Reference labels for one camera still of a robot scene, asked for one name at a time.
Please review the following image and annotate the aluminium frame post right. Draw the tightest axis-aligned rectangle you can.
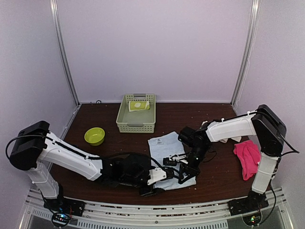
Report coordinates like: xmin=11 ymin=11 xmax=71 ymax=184
xmin=231 ymin=0 xmax=261 ymax=110

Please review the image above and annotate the pale green plastic basket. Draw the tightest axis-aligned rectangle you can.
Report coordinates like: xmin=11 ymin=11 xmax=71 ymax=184
xmin=116 ymin=94 xmax=156 ymax=134

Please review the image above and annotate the aluminium front rail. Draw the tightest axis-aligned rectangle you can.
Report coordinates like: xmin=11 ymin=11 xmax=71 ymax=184
xmin=19 ymin=187 xmax=294 ymax=229

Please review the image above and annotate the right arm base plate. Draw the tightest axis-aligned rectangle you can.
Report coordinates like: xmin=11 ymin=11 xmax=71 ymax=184
xmin=228 ymin=197 xmax=269 ymax=216

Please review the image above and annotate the aluminium frame post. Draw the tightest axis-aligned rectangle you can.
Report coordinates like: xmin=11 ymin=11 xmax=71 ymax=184
xmin=50 ymin=0 xmax=80 ymax=106
xmin=231 ymin=0 xmax=261 ymax=110

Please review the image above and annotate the cream white towel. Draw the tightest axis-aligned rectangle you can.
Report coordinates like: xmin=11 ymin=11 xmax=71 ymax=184
xmin=201 ymin=121 xmax=242 ymax=144

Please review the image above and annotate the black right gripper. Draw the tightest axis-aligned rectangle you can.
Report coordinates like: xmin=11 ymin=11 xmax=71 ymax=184
xmin=178 ymin=145 xmax=210 ymax=184

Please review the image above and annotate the light blue towel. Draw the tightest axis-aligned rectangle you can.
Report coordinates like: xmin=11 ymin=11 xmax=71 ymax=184
xmin=148 ymin=131 xmax=196 ymax=191

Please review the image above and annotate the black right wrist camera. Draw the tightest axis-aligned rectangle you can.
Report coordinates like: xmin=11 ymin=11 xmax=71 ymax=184
xmin=178 ymin=126 xmax=195 ymax=147

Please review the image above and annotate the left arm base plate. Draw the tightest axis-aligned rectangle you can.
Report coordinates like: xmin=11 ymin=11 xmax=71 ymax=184
xmin=43 ymin=198 xmax=85 ymax=217

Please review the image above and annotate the pink towel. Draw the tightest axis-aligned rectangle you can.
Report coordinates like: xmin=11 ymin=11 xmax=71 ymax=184
xmin=233 ymin=140 xmax=261 ymax=181

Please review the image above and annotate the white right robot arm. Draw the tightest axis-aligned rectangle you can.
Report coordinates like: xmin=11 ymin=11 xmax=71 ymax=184
xmin=163 ymin=104 xmax=286 ymax=211

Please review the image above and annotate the green patterned towel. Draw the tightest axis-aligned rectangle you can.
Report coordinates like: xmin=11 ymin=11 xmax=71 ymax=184
xmin=128 ymin=100 xmax=150 ymax=112

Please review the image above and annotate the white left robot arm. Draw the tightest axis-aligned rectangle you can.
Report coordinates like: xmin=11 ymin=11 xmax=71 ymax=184
xmin=5 ymin=121 xmax=174 ymax=212

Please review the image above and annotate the aluminium frame post left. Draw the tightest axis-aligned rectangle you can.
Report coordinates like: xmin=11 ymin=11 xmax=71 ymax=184
xmin=50 ymin=0 xmax=80 ymax=106

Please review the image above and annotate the lime green bowl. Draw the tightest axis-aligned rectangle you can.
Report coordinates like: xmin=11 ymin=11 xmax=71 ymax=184
xmin=84 ymin=127 xmax=105 ymax=146

